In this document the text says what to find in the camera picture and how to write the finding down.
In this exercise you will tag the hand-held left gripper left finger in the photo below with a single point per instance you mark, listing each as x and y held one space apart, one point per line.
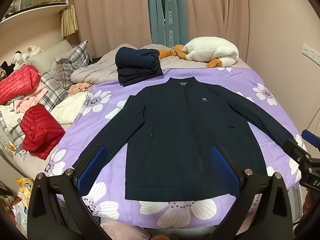
92 165

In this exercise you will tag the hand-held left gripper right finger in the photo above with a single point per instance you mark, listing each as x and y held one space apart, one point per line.
220 162

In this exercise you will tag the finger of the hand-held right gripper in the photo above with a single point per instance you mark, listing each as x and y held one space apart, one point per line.
293 148
310 136

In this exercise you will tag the navy zip jacket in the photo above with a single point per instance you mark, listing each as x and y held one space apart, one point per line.
175 135

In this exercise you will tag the pink clothes pile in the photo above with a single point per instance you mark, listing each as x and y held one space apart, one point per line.
27 102

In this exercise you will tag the folded navy clothes stack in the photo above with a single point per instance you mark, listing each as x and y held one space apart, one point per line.
136 65

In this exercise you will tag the purple floral bedsheet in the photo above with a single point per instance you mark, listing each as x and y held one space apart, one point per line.
105 130

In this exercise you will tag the white folded cloth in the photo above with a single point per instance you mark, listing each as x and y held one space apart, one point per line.
71 107

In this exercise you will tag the red down jacket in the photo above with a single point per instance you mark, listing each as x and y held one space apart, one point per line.
17 82
40 130

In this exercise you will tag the yellow snack bag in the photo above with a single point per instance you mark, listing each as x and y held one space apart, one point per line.
25 191

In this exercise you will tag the peach crumpled cloth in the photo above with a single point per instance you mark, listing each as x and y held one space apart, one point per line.
80 88

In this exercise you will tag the plaid pillow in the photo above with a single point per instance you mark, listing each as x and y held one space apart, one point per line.
70 62
53 90

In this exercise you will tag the grey quilt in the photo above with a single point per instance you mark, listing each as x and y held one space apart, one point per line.
100 68

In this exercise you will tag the white plush duck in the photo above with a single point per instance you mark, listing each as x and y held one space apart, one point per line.
212 51

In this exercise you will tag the beige headboard cushion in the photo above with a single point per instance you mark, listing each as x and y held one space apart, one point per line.
50 53

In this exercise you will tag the plush toys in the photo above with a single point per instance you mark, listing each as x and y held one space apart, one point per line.
23 55

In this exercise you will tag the yellow tasselled hanging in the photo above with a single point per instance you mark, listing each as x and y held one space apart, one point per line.
70 21

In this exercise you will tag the pink curtain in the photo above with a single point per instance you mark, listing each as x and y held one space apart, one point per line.
112 12
215 10

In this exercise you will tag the teal printed curtain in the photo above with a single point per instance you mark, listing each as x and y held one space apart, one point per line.
167 12

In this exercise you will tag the white wall outlet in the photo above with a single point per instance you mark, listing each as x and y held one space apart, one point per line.
311 51

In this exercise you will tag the white wall shelf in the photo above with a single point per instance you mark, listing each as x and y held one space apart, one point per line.
32 2

